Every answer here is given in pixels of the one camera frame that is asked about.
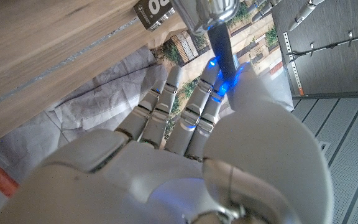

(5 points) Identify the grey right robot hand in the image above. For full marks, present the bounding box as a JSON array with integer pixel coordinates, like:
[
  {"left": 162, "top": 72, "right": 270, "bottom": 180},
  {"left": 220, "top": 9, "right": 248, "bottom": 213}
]
[{"left": 0, "top": 57, "right": 335, "bottom": 224}]

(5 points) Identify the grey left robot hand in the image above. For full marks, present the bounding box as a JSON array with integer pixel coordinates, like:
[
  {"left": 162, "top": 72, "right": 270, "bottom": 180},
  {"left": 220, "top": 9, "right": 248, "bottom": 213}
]
[{"left": 252, "top": 0, "right": 326, "bottom": 32}]

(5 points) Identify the silver bell with black handle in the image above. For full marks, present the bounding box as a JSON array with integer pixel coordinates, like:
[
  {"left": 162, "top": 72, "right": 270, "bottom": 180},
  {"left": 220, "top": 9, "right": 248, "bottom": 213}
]
[{"left": 169, "top": 0, "right": 242, "bottom": 111}]

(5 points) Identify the black Nitro golf ball box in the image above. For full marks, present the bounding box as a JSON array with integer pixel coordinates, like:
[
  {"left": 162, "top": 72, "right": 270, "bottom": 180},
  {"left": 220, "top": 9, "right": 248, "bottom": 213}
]
[{"left": 133, "top": 0, "right": 177, "bottom": 32}]

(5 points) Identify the printed fabric backdrop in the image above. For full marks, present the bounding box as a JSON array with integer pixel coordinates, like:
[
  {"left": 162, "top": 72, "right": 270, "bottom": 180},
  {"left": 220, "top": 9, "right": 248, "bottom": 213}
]
[{"left": 0, "top": 0, "right": 295, "bottom": 224}]

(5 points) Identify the thin black wall rail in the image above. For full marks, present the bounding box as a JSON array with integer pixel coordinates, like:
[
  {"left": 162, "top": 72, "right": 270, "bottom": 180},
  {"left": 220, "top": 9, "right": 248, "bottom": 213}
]
[{"left": 286, "top": 29, "right": 358, "bottom": 58}]

